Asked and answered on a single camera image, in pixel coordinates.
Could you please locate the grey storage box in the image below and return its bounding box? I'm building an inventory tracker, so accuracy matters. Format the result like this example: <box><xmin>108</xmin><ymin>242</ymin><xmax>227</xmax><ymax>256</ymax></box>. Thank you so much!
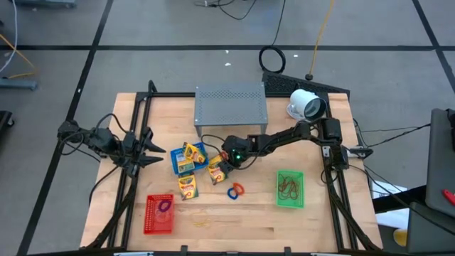
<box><xmin>406</xmin><ymin>201</ymin><xmax>455</xmax><ymax>254</ymax></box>

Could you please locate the green plastic basket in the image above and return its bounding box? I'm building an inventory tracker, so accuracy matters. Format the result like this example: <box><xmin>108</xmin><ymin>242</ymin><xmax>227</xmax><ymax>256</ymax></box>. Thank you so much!
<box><xmin>276</xmin><ymin>169</ymin><xmax>306</xmax><ymax>209</ymax></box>

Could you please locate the red plastic basket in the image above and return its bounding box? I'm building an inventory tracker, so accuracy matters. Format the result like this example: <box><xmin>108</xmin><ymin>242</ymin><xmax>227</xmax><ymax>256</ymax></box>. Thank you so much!
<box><xmin>143</xmin><ymin>193</ymin><xmax>176</xmax><ymax>235</ymax></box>

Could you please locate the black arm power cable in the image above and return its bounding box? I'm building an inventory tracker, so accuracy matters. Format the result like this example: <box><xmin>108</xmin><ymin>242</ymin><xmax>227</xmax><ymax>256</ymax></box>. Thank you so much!
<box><xmin>87</xmin><ymin>164</ymin><xmax>122</xmax><ymax>207</ymax></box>

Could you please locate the red hand tool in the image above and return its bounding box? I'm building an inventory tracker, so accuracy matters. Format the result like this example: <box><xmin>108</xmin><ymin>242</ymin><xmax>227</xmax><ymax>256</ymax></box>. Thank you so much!
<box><xmin>441</xmin><ymin>188</ymin><xmax>455</xmax><ymax>207</ymax></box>

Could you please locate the yellow floor cable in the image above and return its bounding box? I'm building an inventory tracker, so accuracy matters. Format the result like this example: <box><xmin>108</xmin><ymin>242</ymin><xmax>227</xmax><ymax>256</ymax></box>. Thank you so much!
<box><xmin>0</xmin><ymin>33</ymin><xmax>39</xmax><ymax>80</ymax></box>

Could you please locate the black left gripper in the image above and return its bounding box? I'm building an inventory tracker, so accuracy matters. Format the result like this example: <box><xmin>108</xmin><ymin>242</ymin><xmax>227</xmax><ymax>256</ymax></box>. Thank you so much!
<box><xmin>119</xmin><ymin>127</ymin><xmax>167</xmax><ymax>178</ymax></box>

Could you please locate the yellow green Crayola crayon box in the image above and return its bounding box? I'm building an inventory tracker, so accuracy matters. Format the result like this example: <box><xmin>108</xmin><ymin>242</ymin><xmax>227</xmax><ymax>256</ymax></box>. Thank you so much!
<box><xmin>206</xmin><ymin>154</ymin><xmax>229</xmax><ymax>186</ymax></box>
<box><xmin>177</xmin><ymin>172</ymin><xmax>200</xmax><ymax>201</ymax></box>
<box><xmin>182</xmin><ymin>142</ymin><xmax>208</xmax><ymax>165</ymax></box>
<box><xmin>176</xmin><ymin>156</ymin><xmax>196</xmax><ymax>174</ymax></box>

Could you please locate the yellow power cord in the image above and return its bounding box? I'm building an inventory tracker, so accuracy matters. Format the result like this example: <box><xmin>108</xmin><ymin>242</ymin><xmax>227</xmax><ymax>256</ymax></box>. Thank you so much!
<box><xmin>306</xmin><ymin>0</ymin><xmax>336</xmax><ymax>81</ymax></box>

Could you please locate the white floor cable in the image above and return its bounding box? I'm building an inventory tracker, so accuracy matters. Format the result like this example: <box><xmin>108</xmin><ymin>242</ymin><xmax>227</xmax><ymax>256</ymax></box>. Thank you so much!
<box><xmin>0</xmin><ymin>0</ymin><xmax>18</xmax><ymax>74</ymax></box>

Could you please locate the grey equipment case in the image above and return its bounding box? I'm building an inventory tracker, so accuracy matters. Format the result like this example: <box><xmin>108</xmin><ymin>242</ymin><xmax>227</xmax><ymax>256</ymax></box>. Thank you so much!
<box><xmin>424</xmin><ymin>108</ymin><xmax>455</xmax><ymax>218</ymax></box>

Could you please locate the white paper sheet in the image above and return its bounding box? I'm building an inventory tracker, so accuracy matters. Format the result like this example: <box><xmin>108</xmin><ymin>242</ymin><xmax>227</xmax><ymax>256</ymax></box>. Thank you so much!
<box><xmin>370</xmin><ymin>180</ymin><xmax>410</xmax><ymax>230</ymax></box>

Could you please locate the black aluminium table frame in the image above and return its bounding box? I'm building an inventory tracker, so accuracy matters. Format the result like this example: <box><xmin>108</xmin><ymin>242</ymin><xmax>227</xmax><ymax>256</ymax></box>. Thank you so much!
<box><xmin>80</xmin><ymin>80</ymin><xmax>384</xmax><ymax>254</ymax></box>

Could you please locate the black perforated metal panel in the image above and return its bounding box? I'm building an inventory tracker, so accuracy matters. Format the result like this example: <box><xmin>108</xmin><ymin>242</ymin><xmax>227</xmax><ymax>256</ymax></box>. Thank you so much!
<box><xmin>262</xmin><ymin>70</ymin><xmax>351</xmax><ymax>97</ymax></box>

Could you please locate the black coiled power cable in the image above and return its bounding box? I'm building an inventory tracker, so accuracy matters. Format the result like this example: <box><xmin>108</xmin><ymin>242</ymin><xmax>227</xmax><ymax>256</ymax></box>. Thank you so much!
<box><xmin>258</xmin><ymin>0</ymin><xmax>287</xmax><ymax>75</ymax></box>

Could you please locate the grey perforated metal shelf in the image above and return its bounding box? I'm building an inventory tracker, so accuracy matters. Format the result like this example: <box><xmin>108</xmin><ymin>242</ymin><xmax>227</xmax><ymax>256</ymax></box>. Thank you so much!
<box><xmin>193</xmin><ymin>82</ymin><xmax>269</xmax><ymax>138</ymax></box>

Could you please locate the black caster wheel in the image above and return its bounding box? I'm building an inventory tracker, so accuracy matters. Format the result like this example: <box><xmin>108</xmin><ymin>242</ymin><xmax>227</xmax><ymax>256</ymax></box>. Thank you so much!
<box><xmin>0</xmin><ymin>110</ymin><xmax>15</xmax><ymax>129</ymax></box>

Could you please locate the white bundled lamp cord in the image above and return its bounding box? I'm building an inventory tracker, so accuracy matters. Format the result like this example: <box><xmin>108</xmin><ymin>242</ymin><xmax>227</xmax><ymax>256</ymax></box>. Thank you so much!
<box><xmin>286</xmin><ymin>102</ymin><xmax>306</xmax><ymax>122</ymax></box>

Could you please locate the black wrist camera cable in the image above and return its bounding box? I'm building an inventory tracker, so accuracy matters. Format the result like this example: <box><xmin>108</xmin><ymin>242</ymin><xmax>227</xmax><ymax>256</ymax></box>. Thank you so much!
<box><xmin>58</xmin><ymin>112</ymin><xmax>125</xmax><ymax>157</ymax></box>
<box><xmin>200</xmin><ymin>133</ymin><xmax>262</xmax><ymax>171</ymax></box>

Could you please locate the blue plastic basket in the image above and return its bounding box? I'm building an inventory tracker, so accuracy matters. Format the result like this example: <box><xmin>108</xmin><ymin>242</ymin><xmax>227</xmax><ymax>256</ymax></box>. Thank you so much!
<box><xmin>169</xmin><ymin>142</ymin><xmax>210</xmax><ymax>176</ymax></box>

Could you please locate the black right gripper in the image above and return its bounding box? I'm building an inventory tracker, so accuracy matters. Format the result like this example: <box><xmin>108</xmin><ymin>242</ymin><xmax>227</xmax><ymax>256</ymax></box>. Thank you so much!
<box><xmin>217</xmin><ymin>134</ymin><xmax>252</xmax><ymax>176</ymax></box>

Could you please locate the yellow round object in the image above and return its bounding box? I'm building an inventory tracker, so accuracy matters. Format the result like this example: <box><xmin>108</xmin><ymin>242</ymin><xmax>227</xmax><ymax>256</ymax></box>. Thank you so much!
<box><xmin>392</xmin><ymin>229</ymin><xmax>408</xmax><ymax>247</ymax></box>

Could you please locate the grey metal stand foot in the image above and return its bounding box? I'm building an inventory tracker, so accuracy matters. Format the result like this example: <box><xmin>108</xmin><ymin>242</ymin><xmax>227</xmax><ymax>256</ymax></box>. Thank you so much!
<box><xmin>0</xmin><ymin>78</ymin><xmax>38</xmax><ymax>91</ymax></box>
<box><xmin>14</xmin><ymin>0</ymin><xmax>77</xmax><ymax>9</ymax></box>

